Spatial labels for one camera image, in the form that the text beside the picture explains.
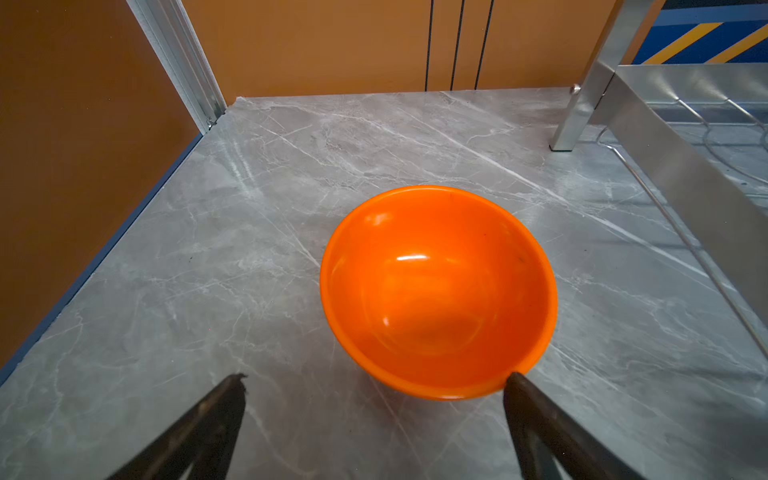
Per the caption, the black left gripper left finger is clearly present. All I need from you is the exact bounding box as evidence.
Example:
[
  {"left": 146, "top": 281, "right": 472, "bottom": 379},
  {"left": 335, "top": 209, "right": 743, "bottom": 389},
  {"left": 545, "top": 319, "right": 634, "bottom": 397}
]
[{"left": 110, "top": 373, "right": 246, "bottom": 479}]

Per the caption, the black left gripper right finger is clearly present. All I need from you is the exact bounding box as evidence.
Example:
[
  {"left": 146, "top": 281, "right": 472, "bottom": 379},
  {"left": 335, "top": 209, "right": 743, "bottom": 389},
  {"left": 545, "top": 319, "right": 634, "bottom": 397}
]
[{"left": 503, "top": 372, "right": 641, "bottom": 479}]

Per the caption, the aluminium corner post left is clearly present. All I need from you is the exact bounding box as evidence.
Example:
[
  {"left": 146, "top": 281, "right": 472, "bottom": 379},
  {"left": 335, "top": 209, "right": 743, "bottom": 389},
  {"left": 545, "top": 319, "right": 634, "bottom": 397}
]
[{"left": 127, "top": 0, "right": 227, "bottom": 134}]

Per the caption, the orange plastic bowl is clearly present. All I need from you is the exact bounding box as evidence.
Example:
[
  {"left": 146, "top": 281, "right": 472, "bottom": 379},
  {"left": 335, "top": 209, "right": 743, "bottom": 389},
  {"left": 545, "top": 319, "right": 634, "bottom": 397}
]
[{"left": 319, "top": 185, "right": 558, "bottom": 401}]

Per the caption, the stainless steel dish rack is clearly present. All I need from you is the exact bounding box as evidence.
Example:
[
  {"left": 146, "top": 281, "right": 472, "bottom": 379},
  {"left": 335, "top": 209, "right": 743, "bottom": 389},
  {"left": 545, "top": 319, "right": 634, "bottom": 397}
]
[{"left": 550, "top": 1, "right": 767, "bottom": 352}]

